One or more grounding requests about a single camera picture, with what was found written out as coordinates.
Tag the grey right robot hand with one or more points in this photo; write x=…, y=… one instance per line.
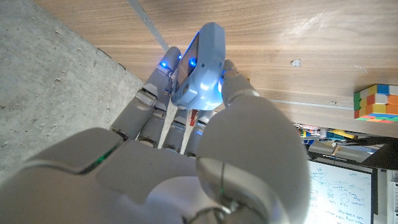
x=248, y=140

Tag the blue toy camera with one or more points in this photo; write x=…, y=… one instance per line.
x=205, y=62

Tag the multicolour Rubik's cube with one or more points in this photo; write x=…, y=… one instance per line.
x=376, y=104

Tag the black-framed whiteboard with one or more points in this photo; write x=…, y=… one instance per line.
x=339, y=193

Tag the black computer monitor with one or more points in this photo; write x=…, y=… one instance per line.
x=385, y=155

